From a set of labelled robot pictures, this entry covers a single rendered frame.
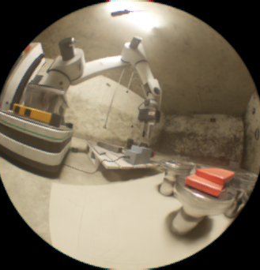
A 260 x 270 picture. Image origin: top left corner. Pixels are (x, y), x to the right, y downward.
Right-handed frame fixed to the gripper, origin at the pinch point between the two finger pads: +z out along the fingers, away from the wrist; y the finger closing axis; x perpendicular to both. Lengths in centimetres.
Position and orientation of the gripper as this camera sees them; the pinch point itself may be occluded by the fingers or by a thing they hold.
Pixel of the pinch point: (145, 134)
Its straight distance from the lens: 93.0
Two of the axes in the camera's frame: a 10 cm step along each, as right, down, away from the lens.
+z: -2.2, 9.7, -0.7
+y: 7.2, 1.1, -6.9
